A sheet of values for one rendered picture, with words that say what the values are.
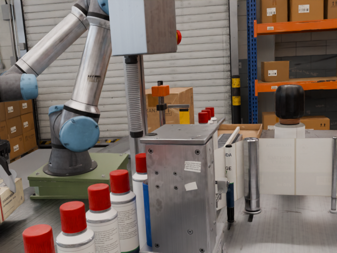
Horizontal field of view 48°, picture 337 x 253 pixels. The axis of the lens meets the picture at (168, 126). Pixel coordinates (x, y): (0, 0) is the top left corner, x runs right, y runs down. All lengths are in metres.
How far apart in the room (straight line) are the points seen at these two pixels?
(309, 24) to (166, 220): 4.30
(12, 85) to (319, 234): 0.87
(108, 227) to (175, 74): 4.92
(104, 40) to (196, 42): 4.29
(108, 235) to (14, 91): 0.65
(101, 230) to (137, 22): 0.54
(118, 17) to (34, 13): 5.09
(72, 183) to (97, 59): 0.42
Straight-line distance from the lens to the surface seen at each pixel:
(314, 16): 4.92
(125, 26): 1.00
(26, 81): 1.15
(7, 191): 1.17
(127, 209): 0.66
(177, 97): 1.68
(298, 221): 0.96
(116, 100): 5.66
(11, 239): 1.11
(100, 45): 1.18
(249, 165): 0.94
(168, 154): 0.61
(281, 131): 1.12
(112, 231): 0.60
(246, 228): 0.91
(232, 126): 2.26
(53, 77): 5.95
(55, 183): 1.33
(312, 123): 4.97
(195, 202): 0.63
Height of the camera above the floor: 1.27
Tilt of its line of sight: 10 degrees down
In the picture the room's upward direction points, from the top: 3 degrees counter-clockwise
